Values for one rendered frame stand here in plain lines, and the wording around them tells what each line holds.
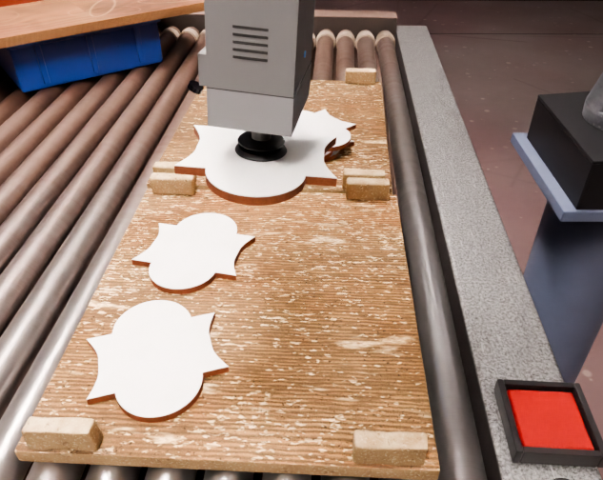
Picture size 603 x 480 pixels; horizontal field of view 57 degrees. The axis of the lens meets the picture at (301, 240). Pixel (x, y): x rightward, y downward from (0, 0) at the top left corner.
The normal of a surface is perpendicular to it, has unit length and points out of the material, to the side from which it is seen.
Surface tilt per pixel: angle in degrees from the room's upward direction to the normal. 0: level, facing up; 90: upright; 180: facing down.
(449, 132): 0
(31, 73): 90
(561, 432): 0
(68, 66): 90
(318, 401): 0
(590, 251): 90
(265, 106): 88
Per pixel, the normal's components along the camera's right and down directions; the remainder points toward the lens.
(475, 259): 0.00, -0.79
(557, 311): -0.53, 0.52
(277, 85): -0.16, 0.58
